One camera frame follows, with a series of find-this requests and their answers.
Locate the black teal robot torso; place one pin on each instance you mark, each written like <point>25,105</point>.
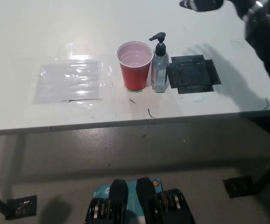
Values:
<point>144,205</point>

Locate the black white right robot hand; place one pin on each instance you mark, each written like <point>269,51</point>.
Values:
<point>202,4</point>

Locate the clear plastic covered sheet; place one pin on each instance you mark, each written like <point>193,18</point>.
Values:
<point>68,81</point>

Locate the red plastic cup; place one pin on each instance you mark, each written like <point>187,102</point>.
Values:
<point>135,74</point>

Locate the clear soap pump bottle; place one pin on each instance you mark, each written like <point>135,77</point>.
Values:
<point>159,67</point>

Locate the black tape patch on table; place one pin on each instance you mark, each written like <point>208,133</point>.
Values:
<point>191,74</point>

